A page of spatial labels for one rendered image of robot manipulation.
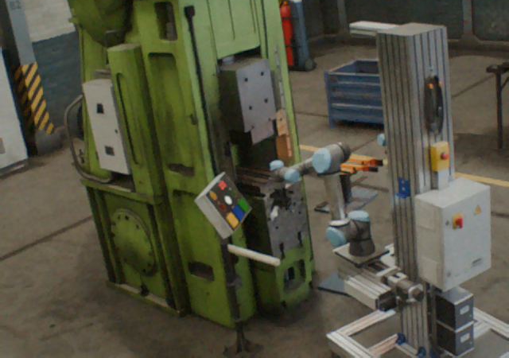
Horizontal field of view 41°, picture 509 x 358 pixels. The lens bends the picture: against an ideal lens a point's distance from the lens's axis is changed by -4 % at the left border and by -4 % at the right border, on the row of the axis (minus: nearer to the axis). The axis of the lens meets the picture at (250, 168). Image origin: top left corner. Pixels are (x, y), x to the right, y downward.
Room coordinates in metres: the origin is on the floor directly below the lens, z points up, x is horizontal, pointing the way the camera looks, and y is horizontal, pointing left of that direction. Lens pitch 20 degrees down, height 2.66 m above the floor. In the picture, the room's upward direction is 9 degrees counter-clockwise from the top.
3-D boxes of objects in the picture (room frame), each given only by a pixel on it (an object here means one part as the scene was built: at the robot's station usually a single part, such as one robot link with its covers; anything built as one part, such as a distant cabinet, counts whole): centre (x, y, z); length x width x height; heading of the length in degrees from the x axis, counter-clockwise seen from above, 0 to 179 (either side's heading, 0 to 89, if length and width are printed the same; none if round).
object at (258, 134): (4.44, 0.03, 1.32); 0.42 x 0.20 x 0.10; 44
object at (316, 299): (4.25, -0.14, 0.01); 0.58 x 0.39 x 0.01; 134
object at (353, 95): (8.18, -1.74, 0.36); 1.20 x 0.80 x 0.72; 47
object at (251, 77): (4.47, 0.00, 1.57); 0.42 x 0.39 x 0.40; 44
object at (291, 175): (3.70, -0.22, 1.23); 0.11 x 0.11 x 0.08; 34
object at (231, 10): (4.58, 0.10, 2.06); 0.44 x 0.41 x 0.47; 44
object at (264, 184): (4.44, 0.03, 0.96); 0.42 x 0.20 x 0.09; 44
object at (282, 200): (3.77, -0.16, 1.07); 0.09 x 0.08 x 0.12; 26
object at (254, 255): (3.98, 0.07, 0.62); 0.44 x 0.05 x 0.05; 44
